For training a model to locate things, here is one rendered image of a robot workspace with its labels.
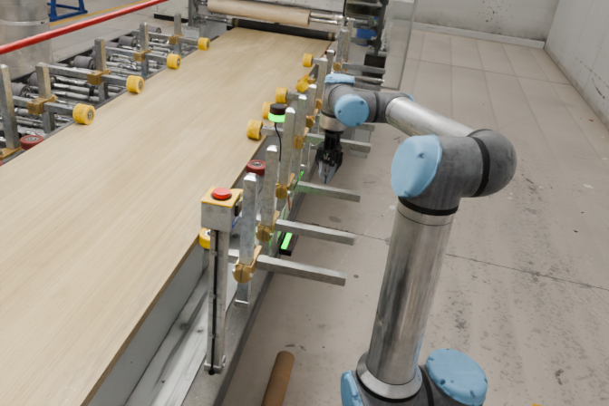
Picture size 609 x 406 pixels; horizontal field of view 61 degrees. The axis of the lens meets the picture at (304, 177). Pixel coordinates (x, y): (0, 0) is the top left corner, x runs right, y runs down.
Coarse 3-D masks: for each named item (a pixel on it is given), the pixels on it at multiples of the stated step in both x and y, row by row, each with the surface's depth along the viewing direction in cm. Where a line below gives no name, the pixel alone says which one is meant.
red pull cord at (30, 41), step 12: (156, 0) 82; (168, 0) 86; (120, 12) 72; (132, 12) 75; (72, 24) 62; (84, 24) 64; (36, 36) 56; (48, 36) 58; (0, 48) 51; (12, 48) 52
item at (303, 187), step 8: (264, 176) 202; (304, 184) 200; (312, 184) 201; (312, 192) 200; (320, 192) 199; (328, 192) 198; (336, 192) 198; (344, 192) 198; (352, 192) 198; (360, 192) 199; (352, 200) 198
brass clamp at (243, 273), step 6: (258, 246) 161; (258, 252) 158; (240, 264) 152; (252, 264) 153; (234, 270) 152; (240, 270) 150; (246, 270) 150; (252, 270) 153; (234, 276) 151; (240, 276) 151; (246, 276) 150; (252, 276) 152; (240, 282) 152; (246, 282) 152
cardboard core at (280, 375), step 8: (280, 352) 228; (288, 352) 227; (280, 360) 223; (288, 360) 224; (280, 368) 219; (288, 368) 221; (272, 376) 216; (280, 376) 215; (288, 376) 218; (272, 384) 211; (280, 384) 212; (272, 392) 208; (280, 392) 209; (264, 400) 206; (272, 400) 204; (280, 400) 207
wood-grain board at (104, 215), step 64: (192, 64) 310; (256, 64) 325; (128, 128) 219; (192, 128) 226; (0, 192) 165; (64, 192) 169; (128, 192) 173; (192, 192) 177; (0, 256) 137; (64, 256) 140; (128, 256) 143; (0, 320) 118; (64, 320) 120; (128, 320) 122; (0, 384) 103; (64, 384) 105
